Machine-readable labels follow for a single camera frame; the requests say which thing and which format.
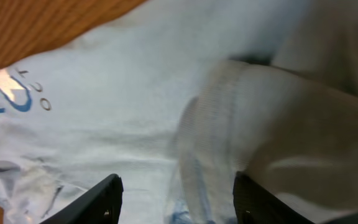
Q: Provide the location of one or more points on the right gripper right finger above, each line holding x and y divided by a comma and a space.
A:
255, 205

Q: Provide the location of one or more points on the light blue printed t-shirt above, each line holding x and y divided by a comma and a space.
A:
176, 97

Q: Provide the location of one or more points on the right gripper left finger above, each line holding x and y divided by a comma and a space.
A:
99, 205

